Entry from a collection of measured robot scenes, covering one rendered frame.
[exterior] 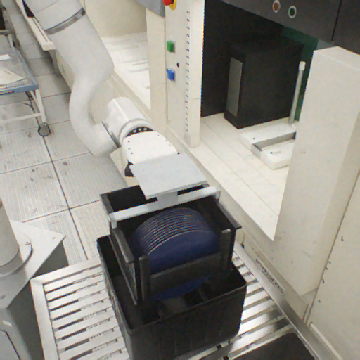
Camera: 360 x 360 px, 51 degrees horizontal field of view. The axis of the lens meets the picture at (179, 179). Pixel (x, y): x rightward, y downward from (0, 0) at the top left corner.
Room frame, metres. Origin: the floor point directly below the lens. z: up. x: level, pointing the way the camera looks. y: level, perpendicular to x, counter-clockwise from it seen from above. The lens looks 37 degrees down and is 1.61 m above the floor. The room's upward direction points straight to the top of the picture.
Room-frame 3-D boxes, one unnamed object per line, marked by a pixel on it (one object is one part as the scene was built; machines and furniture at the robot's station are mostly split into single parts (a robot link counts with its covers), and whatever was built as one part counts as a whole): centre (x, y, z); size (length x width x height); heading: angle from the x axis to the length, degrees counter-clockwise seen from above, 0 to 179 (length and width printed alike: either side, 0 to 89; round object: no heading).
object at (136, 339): (0.58, 0.03, 0.85); 0.28 x 0.28 x 0.17; 24
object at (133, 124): (0.73, 0.09, 1.17); 0.09 x 0.03 x 0.08; 114
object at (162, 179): (0.57, 0.03, 1.04); 0.24 x 0.20 x 0.32; 114
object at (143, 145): (0.67, 0.07, 1.17); 0.11 x 0.10 x 0.07; 24
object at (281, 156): (1.16, -0.36, 0.89); 0.22 x 0.21 x 0.04; 116
